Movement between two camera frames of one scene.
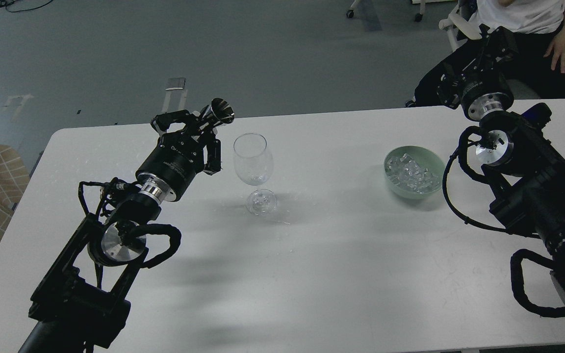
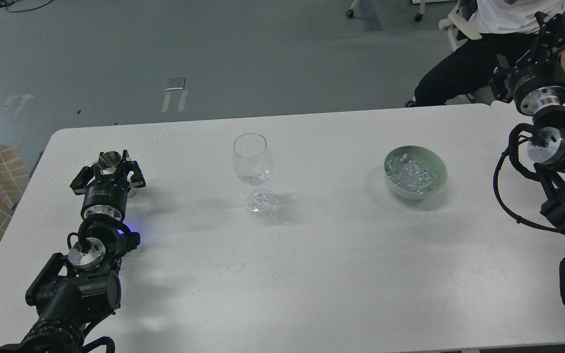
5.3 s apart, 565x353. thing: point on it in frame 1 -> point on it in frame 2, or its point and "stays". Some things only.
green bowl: (414, 172) stays
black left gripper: (171, 163) -> (107, 194)
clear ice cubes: (404, 172) stays
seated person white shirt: (553, 62) stays
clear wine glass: (253, 164) stays
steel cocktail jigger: (222, 110) -> (108, 161)
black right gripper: (486, 95) -> (543, 88)
